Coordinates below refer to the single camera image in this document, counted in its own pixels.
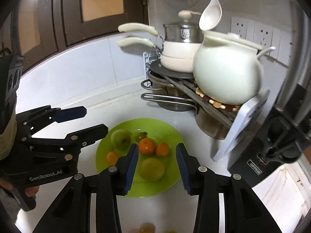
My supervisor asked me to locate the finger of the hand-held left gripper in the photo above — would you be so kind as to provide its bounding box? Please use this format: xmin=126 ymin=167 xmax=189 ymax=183
xmin=16 ymin=106 xmax=87 ymax=137
xmin=22 ymin=124 xmax=109 ymax=150

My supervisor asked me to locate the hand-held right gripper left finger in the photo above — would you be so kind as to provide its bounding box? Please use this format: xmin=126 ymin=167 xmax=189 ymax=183
xmin=33 ymin=144 xmax=139 ymax=233

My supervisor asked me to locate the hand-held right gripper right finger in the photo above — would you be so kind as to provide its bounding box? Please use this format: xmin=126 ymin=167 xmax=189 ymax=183
xmin=176 ymin=143 xmax=282 ymax=233

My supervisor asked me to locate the green plate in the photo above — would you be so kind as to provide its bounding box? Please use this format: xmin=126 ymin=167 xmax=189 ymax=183
xmin=95 ymin=118 xmax=185 ymax=197

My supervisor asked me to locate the yellow-green apple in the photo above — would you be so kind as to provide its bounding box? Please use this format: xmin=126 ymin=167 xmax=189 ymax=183
xmin=138 ymin=158 xmax=166 ymax=182

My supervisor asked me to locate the orange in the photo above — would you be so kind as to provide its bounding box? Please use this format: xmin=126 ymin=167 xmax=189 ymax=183
xmin=155 ymin=142 xmax=170 ymax=157
xmin=107 ymin=151 xmax=121 ymax=166
xmin=138 ymin=138 xmax=156 ymax=156

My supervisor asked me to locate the large green apple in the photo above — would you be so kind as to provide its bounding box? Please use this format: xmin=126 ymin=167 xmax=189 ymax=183
xmin=111 ymin=130 xmax=131 ymax=150

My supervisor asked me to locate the small green fruit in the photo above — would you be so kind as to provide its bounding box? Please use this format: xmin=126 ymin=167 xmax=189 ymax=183
xmin=135 ymin=131 xmax=148 ymax=143

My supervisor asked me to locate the person's left forearm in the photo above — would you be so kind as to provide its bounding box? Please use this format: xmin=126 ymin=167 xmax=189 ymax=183
xmin=0 ymin=186 xmax=22 ymax=216

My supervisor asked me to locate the person's left hand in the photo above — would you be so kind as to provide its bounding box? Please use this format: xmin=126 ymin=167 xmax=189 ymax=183
xmin=25 ymin=186 xmax=41 ymax=197

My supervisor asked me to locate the white and black pot rack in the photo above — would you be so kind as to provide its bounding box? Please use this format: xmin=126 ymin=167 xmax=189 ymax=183
xmin=143 ymin=51 xmax=271 ymax=162

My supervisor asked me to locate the beaded wooden trivet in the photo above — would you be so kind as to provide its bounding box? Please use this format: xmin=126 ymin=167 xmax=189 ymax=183
xmin=194 ymin=86 xmax=241 ymax=112

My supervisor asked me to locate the black knife block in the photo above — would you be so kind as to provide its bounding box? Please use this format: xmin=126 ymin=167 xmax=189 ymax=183
xmin=227 ymin=84 xmax=311 ymax=176

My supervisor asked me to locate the brown cabinet door glass pane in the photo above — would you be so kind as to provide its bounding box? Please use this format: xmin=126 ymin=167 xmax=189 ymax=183
xmin=11 ymin=0 xmax=64 ymax=55

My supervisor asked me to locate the white ceramic pot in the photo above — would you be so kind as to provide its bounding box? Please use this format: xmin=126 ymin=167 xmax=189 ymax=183
xmin=193 ymin=31 xmax=277 ymax=105

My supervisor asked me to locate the stainless steel pot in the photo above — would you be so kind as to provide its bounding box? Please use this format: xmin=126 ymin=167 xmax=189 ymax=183
xmin=163 ymin=24 xmax=203 ymax=43

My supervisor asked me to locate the glass lid with white knob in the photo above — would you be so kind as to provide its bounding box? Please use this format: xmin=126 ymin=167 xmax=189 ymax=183
xmin=163 ymin=10 xmax=203 ymax=30

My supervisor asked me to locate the white ladle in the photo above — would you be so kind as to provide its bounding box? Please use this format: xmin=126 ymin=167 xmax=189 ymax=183
xmin=199 ymin=0 xmax=222 ymax=31

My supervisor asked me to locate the steel pot with wire handle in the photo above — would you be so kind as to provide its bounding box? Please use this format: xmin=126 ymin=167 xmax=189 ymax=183
xmin=141 ymin=74 xmax=198 ymax=112

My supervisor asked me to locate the white pan with handle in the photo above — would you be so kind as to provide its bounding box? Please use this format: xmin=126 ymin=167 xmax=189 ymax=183
xmin=117 ymin=37 xmax=195 ymax=73
xmin=118 ymin=23 xmax=201 ymax=59

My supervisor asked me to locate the steel handled knife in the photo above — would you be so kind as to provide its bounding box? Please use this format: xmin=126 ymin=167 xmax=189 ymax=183
xmin=282 ymin=0 xmax=302 ymax=110
xmin=295 ymin=12 xmax=311 ymax=131

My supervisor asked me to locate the white wall socket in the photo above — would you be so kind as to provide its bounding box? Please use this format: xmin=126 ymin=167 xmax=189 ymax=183
xmin=271 ymin=28 xmax=292 ymax=62
xmin=253 ymin=21 xmax=274 ymax=48
xmin=231 ymin=17 xmax=254 ymax=42

